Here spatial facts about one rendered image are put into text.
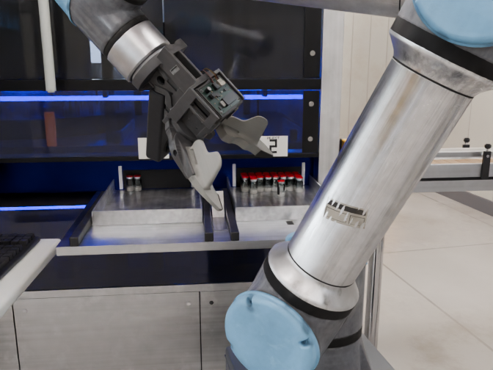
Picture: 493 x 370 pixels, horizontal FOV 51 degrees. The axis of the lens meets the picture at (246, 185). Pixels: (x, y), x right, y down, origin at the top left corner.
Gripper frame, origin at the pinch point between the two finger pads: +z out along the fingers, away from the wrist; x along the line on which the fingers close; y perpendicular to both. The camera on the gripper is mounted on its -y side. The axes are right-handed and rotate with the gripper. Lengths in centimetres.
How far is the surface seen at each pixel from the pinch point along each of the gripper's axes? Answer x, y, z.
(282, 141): 69, -41, 2
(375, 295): 83, -66, 65
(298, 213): 44, -34, 17
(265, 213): 40, -38, 12
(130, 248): 11.4, -47.2, -4.4
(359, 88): 463, -207, 35
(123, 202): 35, -70, -15
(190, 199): 46, -61, -3
